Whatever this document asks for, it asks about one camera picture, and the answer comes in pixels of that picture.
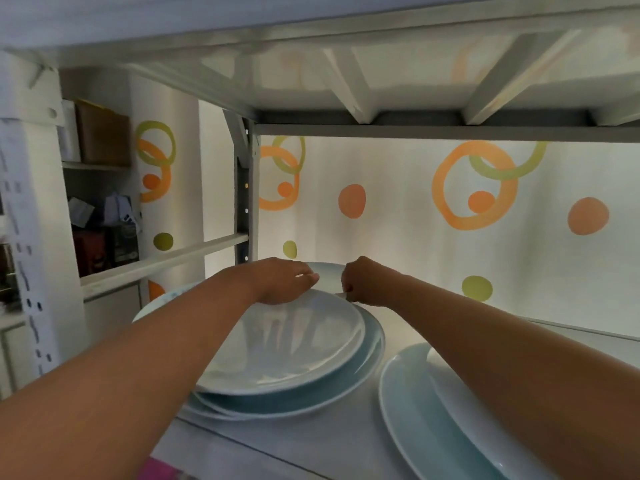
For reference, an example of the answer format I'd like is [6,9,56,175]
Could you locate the person's right hand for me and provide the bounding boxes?
[341,256,407,309]

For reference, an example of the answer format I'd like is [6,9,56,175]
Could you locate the person's left hand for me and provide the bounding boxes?
[250,257,321,305]

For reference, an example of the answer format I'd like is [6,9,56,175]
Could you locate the pale blue shallow plate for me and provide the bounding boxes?
[196,262,367,396]

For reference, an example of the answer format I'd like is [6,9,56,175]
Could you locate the person's left forearm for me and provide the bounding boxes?
[0,262,262,480]

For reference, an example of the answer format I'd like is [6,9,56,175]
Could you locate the person's right forearm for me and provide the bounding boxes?
[392,274,640,480]

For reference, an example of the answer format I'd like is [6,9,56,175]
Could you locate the white sheet with orange circles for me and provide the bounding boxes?
[129,75,640,340]

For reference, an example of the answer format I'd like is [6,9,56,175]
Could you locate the teal blue dinner plate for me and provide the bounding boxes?
[191,301,387,416]

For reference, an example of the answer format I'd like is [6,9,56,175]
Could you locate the large pale blue plate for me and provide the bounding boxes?
[378,343,506,480]

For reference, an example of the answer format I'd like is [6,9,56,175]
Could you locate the pale blue speckled plate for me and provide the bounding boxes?
[132,282,211,324]

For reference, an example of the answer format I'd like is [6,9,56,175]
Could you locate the white plate under stack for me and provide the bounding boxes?
[181,390,351,422]

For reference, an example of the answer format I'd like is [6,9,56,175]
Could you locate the grey metal shelving rack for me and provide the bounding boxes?
[0,0,640,480]

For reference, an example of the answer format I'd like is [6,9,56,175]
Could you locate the large white plate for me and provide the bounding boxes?
[426,345,556,480]

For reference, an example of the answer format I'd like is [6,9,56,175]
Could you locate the black box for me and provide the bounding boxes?
[106,222,141,267]

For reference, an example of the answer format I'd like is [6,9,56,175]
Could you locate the white printed package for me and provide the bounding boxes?
[103,192,139,226]

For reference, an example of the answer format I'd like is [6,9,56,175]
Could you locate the dark red box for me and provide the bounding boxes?
[72,229,109,277]

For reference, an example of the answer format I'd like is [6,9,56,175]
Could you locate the grey crumpled packet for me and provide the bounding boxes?
[67,197,96,229]

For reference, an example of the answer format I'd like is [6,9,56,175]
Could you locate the pink cloth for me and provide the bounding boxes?
[141,457,187,480]

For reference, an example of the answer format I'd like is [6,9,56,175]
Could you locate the brown cardboard box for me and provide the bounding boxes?
[74,99,132,168]

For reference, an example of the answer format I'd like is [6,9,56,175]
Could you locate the white flat box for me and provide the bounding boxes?
[59,99,82,163]

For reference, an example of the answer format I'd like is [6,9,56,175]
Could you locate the white cabinet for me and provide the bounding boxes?
[0,50,90,400]

